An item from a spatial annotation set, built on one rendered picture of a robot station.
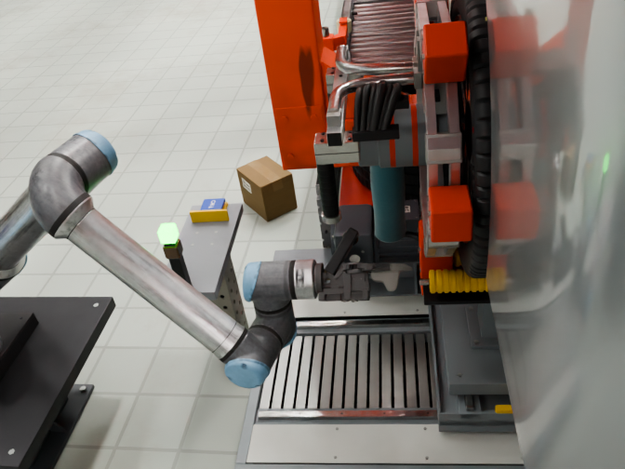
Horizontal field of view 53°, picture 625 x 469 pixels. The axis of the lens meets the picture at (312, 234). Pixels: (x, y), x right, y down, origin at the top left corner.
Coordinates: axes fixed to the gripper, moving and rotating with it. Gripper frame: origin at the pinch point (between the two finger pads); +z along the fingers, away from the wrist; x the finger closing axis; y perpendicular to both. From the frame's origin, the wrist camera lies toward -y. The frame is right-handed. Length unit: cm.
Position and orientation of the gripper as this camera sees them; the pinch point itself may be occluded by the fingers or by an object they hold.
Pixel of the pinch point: (406, 266)
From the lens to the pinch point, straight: 141.9
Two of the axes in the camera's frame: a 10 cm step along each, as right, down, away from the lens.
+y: 0.3, 9.9, -1.4
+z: 9.9, -0.5, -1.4
